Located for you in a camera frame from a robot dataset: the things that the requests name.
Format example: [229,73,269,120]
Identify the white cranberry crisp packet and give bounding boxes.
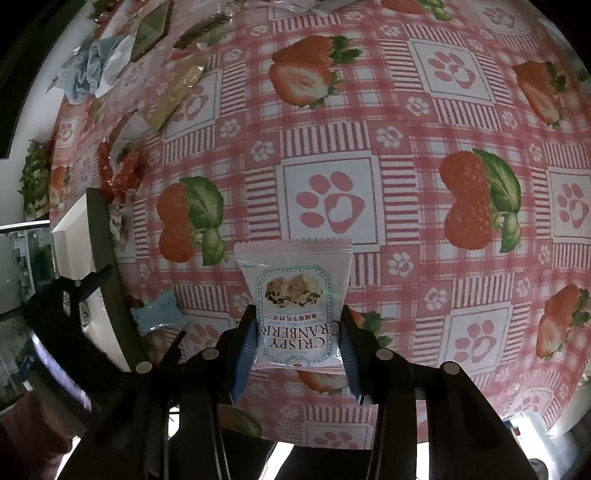
[233,238,353,371]

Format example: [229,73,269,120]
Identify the gold tan snack bar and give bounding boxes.
[145,64,205,132]

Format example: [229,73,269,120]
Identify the white storage box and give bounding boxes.
[50,187,150,372]

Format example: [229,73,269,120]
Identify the light blue candy packet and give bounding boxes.
[131,290,185,336]

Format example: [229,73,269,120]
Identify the green leafy plant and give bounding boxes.
[18,140,51,220]

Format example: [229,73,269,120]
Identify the red foil snack packets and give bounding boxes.
[97,139,145,204]

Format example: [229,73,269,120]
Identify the blue white crumpled cloth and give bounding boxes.
[46,35,134,105]

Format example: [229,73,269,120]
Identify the strawberry paw print tablecloth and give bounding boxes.
[50,1,590,426]

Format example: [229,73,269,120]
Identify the smartphone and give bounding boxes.
[130,0,172,62]

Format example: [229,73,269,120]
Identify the dark long snack bar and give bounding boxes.
[173,13,232,50]

